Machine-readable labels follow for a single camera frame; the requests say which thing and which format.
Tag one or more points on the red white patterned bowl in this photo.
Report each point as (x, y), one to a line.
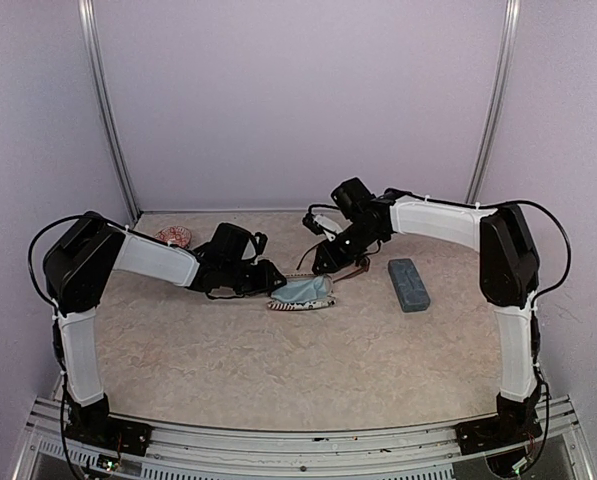
(176, 235)

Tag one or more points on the aluminium corner post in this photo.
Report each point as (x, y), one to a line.
(86, 10)
(496, 102)

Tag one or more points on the blue cleaning cloth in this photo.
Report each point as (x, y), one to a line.
(303, 290)

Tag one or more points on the blue-grey hard glasses case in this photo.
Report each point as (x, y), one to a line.
(408, 286)

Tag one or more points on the right aluminium corner post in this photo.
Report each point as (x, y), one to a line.
(496, 102)

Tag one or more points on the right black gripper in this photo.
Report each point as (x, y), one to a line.
(334, 262)

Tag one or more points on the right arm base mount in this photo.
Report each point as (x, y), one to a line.
(514, 422)

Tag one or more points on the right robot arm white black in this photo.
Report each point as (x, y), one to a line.
(497, 239)

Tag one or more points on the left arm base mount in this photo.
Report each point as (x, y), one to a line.
(93, 425)

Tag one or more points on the brown sunglasses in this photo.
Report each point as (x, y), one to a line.
(361, 267)

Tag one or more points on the aluminium front rail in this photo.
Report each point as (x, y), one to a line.
(428, 451)

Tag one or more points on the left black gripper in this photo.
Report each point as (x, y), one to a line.
(267, 281)

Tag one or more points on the left aluminium corner post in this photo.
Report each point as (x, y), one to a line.
(86, 10)

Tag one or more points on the newspaper print glasses case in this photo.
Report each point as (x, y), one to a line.
(329, 301)

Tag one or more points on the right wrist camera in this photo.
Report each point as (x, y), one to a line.
(320, 224)

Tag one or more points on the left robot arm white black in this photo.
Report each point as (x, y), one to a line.
(96, 260)

